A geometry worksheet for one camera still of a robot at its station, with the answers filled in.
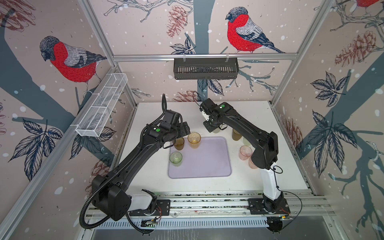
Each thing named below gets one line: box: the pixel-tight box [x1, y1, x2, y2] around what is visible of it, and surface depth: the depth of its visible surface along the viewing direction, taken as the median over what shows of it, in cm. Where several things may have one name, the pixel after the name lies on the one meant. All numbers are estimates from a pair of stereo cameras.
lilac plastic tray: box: [168, 136, 232, 179], surface depth 92 cm
